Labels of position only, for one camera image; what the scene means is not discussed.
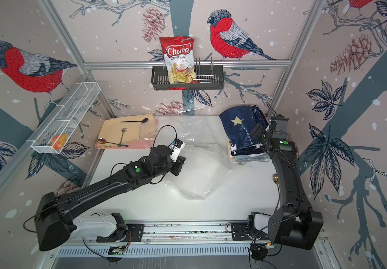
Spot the navy blue fleece blanket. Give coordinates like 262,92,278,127
219,105,268,156

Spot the light blue bear blanket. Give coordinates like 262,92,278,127
231,152,270,163

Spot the clear plastic vacuum bag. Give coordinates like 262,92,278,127
156,115,235,200

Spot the orange checkered blanket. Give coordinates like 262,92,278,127
227,139,236,162

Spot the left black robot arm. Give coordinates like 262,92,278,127
34,145,186,252

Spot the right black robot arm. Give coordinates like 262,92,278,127
251,124,324,250

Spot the red Chuba chips bag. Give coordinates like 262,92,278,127
159,36,196,84

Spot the pink tray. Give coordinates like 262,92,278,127
95,117,159,150

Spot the gold spoon pair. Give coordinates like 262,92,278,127
273,174,279,185

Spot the black spoon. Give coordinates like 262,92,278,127
120,118,149,124

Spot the small silver spoon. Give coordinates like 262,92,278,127
118,127,128,148

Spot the beige wooden cutting board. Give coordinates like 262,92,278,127
98,113,157,146

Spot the left circuit board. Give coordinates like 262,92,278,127
108,245,128,256

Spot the circuit board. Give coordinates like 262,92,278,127
108,245,128,256
250,242,276,253

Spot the right circuit board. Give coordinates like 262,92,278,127
250,242,276,253

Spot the orange item in basket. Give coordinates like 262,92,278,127
51,134,68,151

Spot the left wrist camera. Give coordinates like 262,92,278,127
171,139,186,163

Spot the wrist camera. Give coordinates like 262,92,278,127
270,114,289,132
171,139,186,163

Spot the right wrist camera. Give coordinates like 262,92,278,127
270,114,289,132

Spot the silver white-handled spoon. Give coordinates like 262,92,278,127
137,118,148,142

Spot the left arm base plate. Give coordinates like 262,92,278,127
103,223,145,243

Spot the dark grey wall rack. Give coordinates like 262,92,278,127
151,60,224,90

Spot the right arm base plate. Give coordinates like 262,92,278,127
226,222,269,241

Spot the white wire basket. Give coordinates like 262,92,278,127
31,82,101,154

